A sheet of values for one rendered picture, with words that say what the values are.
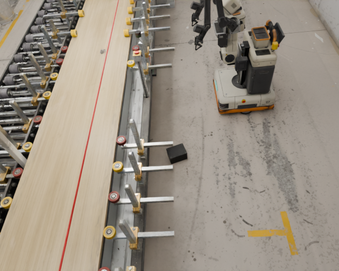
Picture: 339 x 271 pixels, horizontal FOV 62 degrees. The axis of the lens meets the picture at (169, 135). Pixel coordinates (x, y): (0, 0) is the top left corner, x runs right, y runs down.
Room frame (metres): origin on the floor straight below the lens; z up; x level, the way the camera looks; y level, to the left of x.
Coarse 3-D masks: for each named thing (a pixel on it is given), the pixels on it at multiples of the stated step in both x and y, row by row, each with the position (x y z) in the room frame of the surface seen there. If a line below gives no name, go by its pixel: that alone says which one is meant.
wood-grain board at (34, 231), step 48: (96, 0) 3.94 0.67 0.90; (96, 48) 2.79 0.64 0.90; (96, 96) 2.01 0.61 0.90; (48, 144) 1.53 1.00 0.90; (96, 144) 1.44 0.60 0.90; (48, 192) 1.07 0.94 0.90; (96, 192) 1.00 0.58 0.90; (0, 240) 0.77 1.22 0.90; (48, 240) 0.71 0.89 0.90; (96, 240) 0.66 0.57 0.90
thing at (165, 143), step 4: (128, 144) 1.45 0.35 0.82; (132, 144) 1.44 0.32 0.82; (144, 144) 1.42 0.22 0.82; (148, 144) 1.42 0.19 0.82; (152, 144) 1.41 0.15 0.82; (156, 144) 1.40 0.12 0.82; (160, 144) 1.39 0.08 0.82; (164, 144) 1.39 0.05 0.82; (168, 144) 1.38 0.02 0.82; (172, 144) 1.38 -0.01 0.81; (124, 148) 1.43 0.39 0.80; (128, 148) 1.42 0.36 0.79; (132, 148) 1.42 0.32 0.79
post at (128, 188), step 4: (128, 184) 0.90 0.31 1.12; (124, 188) 0.88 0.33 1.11; (128, 188) 0.87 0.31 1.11; (128, 192) 0.87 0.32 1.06; (132, 192) 0.88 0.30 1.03; (128, 196) 0.87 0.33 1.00; (132, 196) 0.87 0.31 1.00; (132, 200) 0.87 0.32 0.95; (136, 200) 0.89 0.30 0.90; (132, 204) 0.87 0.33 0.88; (136, 204) 0.87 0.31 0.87; (140, 208) 0.90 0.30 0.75; (140, 212) 0.87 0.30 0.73
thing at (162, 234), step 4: (140, 232) 0.69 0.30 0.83; (144, 232) 0.68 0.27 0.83; (148, 232) 0.68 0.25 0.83; (152, 232) 0.68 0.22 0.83; (156, 232) 0.67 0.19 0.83; (160, 232) 0.67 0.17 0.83; (164, 232) 0.66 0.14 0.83; (168, 232) 0.66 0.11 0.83; (172, 232) 0.65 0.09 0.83; (116, 236) 0.69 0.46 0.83; (120, 236) 0.69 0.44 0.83; (124, 236) 0.68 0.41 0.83; (140, 236) 0.66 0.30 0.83; (144, 236) 0.66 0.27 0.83; (148, 236) 0.66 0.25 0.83; (152, 236) 0.65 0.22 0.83; (156, 236) 0.65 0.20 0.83; (160, 236) 0.64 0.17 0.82; (164, 236) 0.64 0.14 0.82; (168, 236) 0.64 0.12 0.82; (172, 236) 0.63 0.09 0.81
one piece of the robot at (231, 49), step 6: (240, 12) 2.45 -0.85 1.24; (234, 18) 2.40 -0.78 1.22; (240, 18) 2.42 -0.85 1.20; (228, 30) 2.50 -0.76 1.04; (234, 36) 2.50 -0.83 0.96; (228, 42) 2.50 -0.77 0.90; (234, 42) 2.47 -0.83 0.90; (222, 48) 2.55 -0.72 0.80; (228, 48) 2.46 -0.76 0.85; (234, 48) 2.45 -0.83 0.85; (222, 54) 2.47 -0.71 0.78; (228, 54) 2.46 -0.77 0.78; (234, 54) 2.45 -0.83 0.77; (228, 60) 2.46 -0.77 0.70; (234, 60) 2.45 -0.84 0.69
